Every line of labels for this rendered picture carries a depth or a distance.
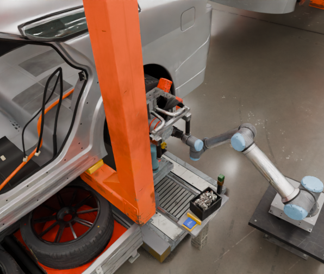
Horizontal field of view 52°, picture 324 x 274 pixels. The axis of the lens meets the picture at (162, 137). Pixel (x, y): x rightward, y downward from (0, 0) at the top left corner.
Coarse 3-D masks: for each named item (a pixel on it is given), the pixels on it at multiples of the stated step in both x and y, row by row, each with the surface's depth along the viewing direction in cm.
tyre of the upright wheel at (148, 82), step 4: (144, 76) 255; (148, 76) 259; (148, 80) 248; (152, 80) 251; (156, 80) 253; (148, 84) 246; (152, 84) 250; (156, 84) 254; (148, 88) 248; (152, 88) 252; (168, 92) 271; (104, 124) 247; (104, 128) 249; (104, 132) 251; (108, 132) 247; (104, 136) 255; (108, 136) 250; (104, 140) 262; (108, 140) 256; (108, 144) 263
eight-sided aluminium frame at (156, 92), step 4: (156, 88) 249; (148, 92) 246; (152, 92) 247; (156, 92) 245; (160, 92) 248; (164, 92) 252; (148, 96) 246; (152, 96) 242; (156, 96) 246; (164, 96) 254; (168, 96) 258; (172, 96) 263; (148, 100) 241; (152, 100) 244; (172, 108) 272; (172, 112) 274; (168, 116) 282; (172, 116) 278; (168, 120) 283; (172, 124) 283; (164, 140) 284; (152, 144) 281
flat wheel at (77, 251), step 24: (72, 192) 267; (96, 192) 258; (24, 216) 244; (48, 216) 246; (72, 216) 250; (96, 216) 242; (24, 240) 231; (72, 240) 229; (96, 240) 232; (48, 264) 234; (72, 264) 233
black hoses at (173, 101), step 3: (171, 99) 252; (174, 99) 250; (177, 99) 254; (168, 102) 252; (171, 102) 250; (174, 102) 250; (177, 102) 249; (180, 102) 251; (165, 105) 252; (168, 105) 250; (171, 105) 250; (174, 105) 249; (177, 105) 258; (180, 105) 256; (183, 105) 255; (162, 108) 254; (165, 108) 252; (168, 108) 251; (171, 108) 250; (168, 111) 252
